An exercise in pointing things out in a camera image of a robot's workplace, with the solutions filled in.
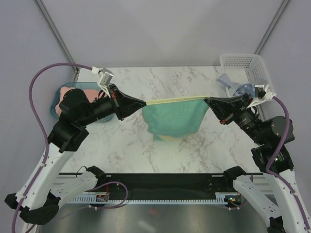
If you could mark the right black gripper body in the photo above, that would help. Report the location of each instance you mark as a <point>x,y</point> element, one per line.
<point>240,109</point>

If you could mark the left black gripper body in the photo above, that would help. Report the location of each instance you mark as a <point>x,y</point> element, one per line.
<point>113,96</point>

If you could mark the pink towel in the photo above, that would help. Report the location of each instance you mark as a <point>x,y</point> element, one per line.
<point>73,101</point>

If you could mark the green yellow towel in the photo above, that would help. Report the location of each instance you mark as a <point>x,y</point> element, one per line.
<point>172,119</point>

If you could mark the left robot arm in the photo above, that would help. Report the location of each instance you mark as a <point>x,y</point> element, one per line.
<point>38,202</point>

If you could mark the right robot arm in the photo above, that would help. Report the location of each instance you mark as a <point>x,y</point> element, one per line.
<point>289,213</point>

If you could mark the blue patterned towel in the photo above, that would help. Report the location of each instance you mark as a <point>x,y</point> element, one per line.
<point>235,89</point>

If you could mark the white perforated plastic basket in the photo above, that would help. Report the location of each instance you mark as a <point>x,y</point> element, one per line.
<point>245,68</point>

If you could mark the teal plastic tray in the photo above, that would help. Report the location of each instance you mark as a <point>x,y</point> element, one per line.
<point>80,84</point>

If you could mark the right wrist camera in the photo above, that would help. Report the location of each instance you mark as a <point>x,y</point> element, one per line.
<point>263,93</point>

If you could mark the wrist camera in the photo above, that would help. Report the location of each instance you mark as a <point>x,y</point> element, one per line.
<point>105,77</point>
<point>263,93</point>

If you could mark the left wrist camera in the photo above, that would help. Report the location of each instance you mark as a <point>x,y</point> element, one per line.
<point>105,77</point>

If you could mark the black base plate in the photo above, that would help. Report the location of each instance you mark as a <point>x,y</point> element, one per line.
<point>164,186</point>

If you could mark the right aluminium frame post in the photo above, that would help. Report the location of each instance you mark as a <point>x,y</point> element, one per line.
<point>275,20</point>

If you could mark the aluminium frame post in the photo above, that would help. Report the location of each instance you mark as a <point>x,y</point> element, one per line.
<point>53,29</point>
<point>275,20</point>

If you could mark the white slotted cable duct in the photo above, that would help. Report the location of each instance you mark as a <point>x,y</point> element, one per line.
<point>92,198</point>

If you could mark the left aluminium frame post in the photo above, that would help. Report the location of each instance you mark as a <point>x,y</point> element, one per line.
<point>53,29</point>

